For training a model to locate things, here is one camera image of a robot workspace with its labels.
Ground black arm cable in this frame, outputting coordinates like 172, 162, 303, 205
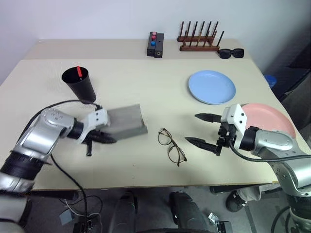
21, 100, 104, 136
228, 142, 311, 162

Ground black box with coloured buttons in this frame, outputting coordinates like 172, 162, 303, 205
146, 31, 157, 58

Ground grey square pad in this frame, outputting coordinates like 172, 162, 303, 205
59, 209, 74, 226

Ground pink plate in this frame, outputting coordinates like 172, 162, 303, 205
241, 102, 297, 139

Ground brown wooden peg rack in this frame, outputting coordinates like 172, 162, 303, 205
176, 20, 225, 52

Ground tortoiseshell eyeglasses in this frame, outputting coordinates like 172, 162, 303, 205
157, 128, 188, 167

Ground black hanging cable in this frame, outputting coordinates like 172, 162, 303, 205
50, 154, 89, 233

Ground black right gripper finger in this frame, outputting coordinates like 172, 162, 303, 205
194, 113, 222, 123
184, 136, 225, 157

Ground black plastic cup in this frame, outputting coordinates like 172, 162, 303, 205
61, 67, 97, 105

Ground grey trouser leg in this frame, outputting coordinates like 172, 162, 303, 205
237, 183, 284, 202

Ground black sunglasses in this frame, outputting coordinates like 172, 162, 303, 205
217, 48, 245, 60

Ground black box with round socket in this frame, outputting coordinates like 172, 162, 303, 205
154, 33, 165, 59

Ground grey glasses case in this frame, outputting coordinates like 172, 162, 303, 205
106, 103, 149, 142

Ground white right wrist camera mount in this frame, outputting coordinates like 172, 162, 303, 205
220, 104, 248, 146

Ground black floor device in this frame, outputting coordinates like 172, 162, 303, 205
72, 213, 103, 233

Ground light blue plate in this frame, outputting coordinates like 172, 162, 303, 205
188, 70, 237, 105

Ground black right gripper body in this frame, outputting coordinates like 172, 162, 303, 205
217, 122, 238, 149

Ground thin white floor cable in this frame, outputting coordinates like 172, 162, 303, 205
59, 194, 103, 220

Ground dark fabric chair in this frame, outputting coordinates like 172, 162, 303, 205
264, 45, 311, 136

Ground black and white shoe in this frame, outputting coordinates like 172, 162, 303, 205
225, 190, 249, 213

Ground dark rounded shape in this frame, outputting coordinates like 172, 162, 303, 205
112, 191, 138, 233
169, 191, 210, 233

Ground black table crossbar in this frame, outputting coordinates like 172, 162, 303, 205
31, 190, 80, 201

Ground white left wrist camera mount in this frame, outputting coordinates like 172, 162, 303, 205
77, 108, 109, 144

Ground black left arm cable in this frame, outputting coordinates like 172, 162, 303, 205
21, 100, 104, 136

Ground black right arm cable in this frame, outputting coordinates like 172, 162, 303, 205
228, 142, 311, 162

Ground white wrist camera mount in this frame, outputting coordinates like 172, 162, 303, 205
220, 104, 248, 146
77, 108, 109, 144

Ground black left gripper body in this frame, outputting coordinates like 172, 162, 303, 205
82, 131, 103, 157

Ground blue round lid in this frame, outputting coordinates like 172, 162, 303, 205
263, 73, 278, 89

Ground small black floor box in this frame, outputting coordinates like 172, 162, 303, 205
216, 220, 232, 233

